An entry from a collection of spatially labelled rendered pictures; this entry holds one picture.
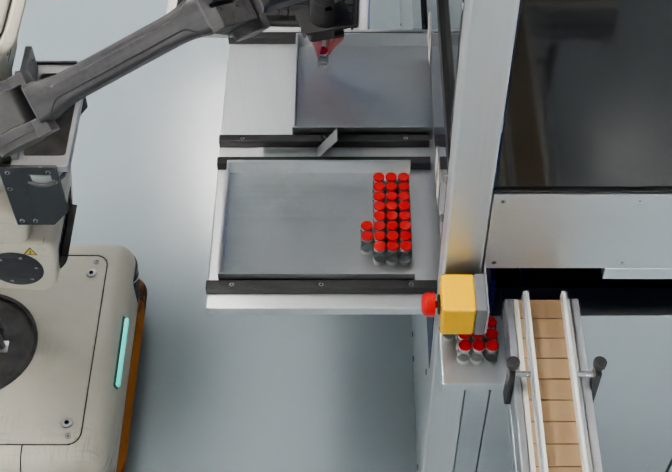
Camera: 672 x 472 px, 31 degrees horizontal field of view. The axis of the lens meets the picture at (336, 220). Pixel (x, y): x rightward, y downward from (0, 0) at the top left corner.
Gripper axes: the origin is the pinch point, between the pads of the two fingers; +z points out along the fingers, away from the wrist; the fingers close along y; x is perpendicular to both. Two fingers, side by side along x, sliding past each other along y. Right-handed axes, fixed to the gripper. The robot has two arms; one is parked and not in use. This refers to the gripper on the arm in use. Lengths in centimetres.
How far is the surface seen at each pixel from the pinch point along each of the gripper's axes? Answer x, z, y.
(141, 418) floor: -22, 94, -48
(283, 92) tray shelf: -4.9, 4.6, -9.3
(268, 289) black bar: -51, 1, -24
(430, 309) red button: -69, -12, -2
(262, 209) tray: -32.8, 3.5, -20.5
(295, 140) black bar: -19.6, 1.9, -10.8
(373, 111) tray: -15.1, 3.1, 6.2
